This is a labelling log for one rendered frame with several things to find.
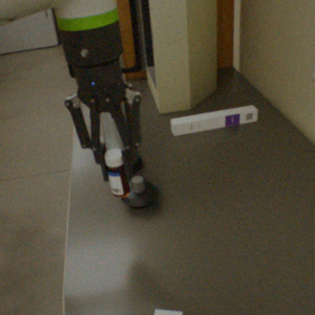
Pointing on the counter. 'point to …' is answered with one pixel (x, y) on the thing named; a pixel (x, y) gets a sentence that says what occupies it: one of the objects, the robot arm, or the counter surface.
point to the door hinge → (141, 34)
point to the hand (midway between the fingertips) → (115, 162)
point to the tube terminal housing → (183, 53)
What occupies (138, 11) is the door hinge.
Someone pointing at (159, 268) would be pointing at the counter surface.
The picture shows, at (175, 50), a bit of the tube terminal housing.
